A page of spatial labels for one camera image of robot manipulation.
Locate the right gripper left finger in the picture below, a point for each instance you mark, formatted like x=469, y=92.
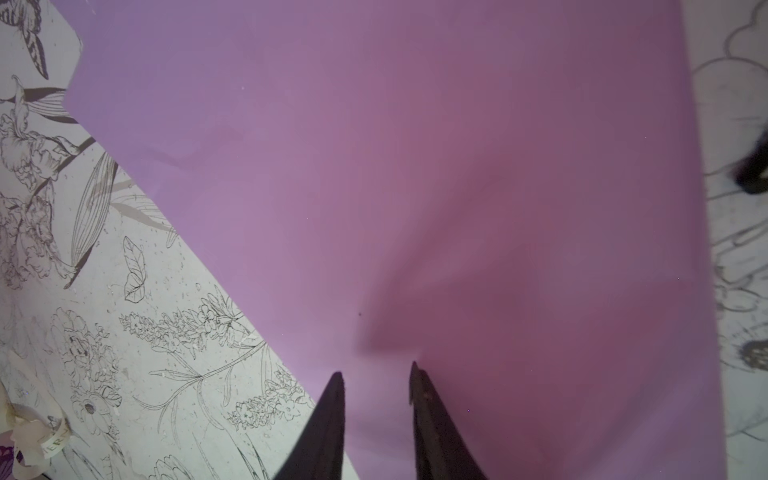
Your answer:
x=319, y=451

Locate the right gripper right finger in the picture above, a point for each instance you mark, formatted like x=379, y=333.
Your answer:
x=440, y=451

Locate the purple pink wrapping paper sheet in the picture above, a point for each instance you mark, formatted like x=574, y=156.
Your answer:
x=506, y=193

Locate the cream ribbon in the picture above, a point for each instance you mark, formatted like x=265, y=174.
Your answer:
x=28, y=441

